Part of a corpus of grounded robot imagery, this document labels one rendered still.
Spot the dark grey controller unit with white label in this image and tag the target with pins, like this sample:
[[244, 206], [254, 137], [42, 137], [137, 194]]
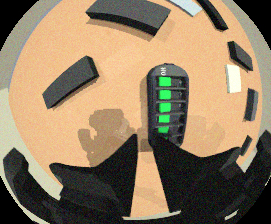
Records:
[[167, 102]]

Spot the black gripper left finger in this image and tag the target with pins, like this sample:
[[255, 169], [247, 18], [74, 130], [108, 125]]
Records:
[[114, 178]]

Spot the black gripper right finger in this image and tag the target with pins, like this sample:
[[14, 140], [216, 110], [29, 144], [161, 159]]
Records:
[[181, 172]]

